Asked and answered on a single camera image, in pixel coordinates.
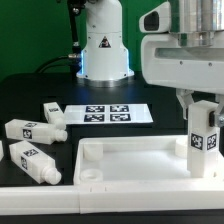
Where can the white block left edge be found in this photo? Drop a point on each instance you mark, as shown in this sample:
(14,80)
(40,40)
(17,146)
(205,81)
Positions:
(1,151)

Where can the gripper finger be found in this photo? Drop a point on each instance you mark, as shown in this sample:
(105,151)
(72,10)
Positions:
(216,117)

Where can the white front fence bar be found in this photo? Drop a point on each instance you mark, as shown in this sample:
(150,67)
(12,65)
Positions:
(113,197)

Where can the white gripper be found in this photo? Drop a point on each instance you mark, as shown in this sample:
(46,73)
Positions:
(183,47)

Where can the white marker sheet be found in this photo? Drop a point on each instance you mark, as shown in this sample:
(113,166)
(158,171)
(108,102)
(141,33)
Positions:
(107,114)

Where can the white desk top tray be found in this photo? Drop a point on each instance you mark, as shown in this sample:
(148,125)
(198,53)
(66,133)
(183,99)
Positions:
(160,160)

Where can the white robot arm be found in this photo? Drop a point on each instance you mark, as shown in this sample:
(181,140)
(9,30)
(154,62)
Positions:
(104,58)

